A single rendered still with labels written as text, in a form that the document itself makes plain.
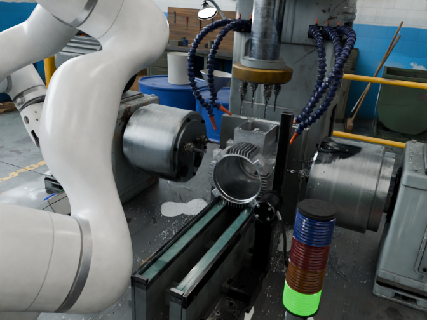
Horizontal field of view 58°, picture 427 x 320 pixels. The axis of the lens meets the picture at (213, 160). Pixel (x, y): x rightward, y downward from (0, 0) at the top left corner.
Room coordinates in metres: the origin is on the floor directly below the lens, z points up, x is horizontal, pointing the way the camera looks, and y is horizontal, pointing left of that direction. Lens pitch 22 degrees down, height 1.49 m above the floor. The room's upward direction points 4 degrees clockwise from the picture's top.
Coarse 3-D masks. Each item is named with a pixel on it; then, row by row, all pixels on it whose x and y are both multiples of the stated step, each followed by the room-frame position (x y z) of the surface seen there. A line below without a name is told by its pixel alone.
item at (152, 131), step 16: (144, 112) 1.23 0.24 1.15; (160, 112) 1.22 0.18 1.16; (176, 112) 1.22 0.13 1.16; (192, 112) 1.23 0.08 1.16; (128, 128) 1.21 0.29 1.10; (144, 128) 1.18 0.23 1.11; (160, 128) 1.16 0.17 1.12; (176, 128) 1.15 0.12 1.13; (192, 128) 1.22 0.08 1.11; (128, 144) 1.18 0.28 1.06; (144, 144) 1.16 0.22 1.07; (160, 144) 1.13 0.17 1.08; (176, 144) 1.14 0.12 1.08; (192, 144) 1.17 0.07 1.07; (128, 160) 1.21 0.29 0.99; (144, 160) 1.16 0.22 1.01; (160, 160) 1.13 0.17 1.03; (176, 160) 1.14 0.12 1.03; (192, 160) 1.23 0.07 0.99; (160, 176) 1.17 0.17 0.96; (176, 176) 1.14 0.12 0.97; (192, 176) 1.24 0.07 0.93
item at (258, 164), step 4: (276, 144) 1.18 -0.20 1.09; (276, 148) 1.18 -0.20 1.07; (220, 152) 1.07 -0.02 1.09; (224, 152) 1.09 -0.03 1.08; (216, 156) 1.07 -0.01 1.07; (220, 156) 1.07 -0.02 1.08; (256, 160) 1.04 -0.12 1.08; (260, 160) 1.03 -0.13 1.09; (256, 164) 1.02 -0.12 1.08; (260, 164) 1.02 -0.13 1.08; (264, 164) 1.03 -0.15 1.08; (260, 168) 1.02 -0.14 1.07; (216, 192) 1.08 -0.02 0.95; (216, 196) 1.07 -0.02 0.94; (252, 200) 1.02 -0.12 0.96; (256, 200) 1.02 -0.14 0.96; (252, 204) 1.02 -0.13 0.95
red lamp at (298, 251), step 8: (296, 240) 0.51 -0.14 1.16; (296, 248) 0.51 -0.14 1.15; (304, 248) 0.50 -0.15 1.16; (312, 248) 0.49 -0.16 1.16; (320, 248) 0.49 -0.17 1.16; (328, 248) 0.50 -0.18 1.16; (296, 256) 0.50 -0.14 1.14; (304, 256) 0.50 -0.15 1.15; (312, 256) 0.49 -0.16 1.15; (320, 256) 0.49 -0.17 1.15; (328, 256) 0.51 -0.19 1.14; (296, 264) 0.50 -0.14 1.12; (304, 264) 0.49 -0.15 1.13; (312, 264) 0.49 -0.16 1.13; (320, 264) 0.49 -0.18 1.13
